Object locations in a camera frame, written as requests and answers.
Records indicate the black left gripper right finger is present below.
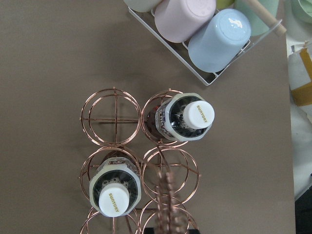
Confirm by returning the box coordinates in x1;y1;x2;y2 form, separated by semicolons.
188;229;199;234

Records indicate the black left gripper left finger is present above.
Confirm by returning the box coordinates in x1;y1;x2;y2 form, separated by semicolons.
143;227;155;234

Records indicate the copper wire bottle basket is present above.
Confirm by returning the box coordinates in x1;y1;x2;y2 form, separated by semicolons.
79;88;200;234

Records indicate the tea bottle middle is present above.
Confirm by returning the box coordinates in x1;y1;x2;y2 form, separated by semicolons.
89;157;141;217

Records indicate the tea bottle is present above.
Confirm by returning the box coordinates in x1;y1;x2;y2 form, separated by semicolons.
146;93;215;142
89;157;141;217

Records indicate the tea bottle front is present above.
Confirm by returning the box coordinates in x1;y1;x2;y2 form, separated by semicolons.
146;93;215;142

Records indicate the white cup rack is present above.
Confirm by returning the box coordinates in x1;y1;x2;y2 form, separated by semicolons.
128;0;286;86

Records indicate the blue cup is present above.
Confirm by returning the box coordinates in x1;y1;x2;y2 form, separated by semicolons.
188;9;251;73

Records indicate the pink cup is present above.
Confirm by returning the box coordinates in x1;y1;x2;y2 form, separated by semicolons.
154;0;216;43

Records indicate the green cup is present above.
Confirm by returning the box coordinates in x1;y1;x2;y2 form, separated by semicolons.
234;0;280;37

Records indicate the white cup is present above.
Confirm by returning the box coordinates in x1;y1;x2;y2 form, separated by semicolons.
124;0;162;13

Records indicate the yellow cup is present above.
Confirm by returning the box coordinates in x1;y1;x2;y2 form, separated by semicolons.
216;0;234;10

